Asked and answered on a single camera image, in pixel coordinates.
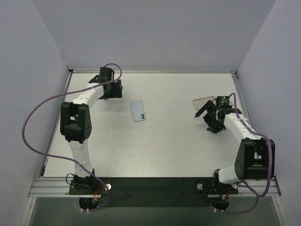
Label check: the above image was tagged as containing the phone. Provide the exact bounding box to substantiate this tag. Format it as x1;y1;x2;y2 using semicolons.
130;100;146;122

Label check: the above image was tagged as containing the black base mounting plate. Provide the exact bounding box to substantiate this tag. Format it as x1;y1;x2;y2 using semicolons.
69;176;238;210

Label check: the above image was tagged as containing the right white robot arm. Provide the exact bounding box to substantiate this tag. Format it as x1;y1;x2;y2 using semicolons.
192;96;275;184

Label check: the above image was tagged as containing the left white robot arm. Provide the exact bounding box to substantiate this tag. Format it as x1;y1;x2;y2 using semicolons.
60;63;123;194

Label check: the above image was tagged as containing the cream phone case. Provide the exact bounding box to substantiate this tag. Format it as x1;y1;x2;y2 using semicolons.
192;96;215;111

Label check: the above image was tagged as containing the aluminium front frame rail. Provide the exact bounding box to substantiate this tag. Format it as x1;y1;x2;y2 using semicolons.
28;177;281;198

